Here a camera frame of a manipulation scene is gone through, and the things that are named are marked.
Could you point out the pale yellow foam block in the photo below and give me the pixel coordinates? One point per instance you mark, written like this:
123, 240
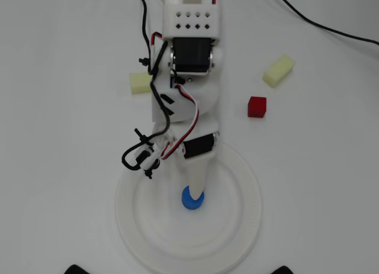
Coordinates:
139, 83
278, 70

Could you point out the white round plate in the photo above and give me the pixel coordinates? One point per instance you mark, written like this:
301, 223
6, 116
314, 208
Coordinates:
237, 206

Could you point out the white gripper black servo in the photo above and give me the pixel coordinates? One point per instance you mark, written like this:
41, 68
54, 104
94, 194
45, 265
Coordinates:
199, 146

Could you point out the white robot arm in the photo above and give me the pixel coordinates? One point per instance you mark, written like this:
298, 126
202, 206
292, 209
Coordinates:
192, 22

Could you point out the red cube block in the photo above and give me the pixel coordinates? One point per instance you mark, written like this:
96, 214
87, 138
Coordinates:
257, 107

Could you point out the black stand foot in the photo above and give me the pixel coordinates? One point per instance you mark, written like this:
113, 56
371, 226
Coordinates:
285, 270
76, 270

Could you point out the blue cylinder block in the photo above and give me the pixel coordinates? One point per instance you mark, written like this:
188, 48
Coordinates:
186, 201

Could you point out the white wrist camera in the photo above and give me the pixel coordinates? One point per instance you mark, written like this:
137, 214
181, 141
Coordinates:
146, 158

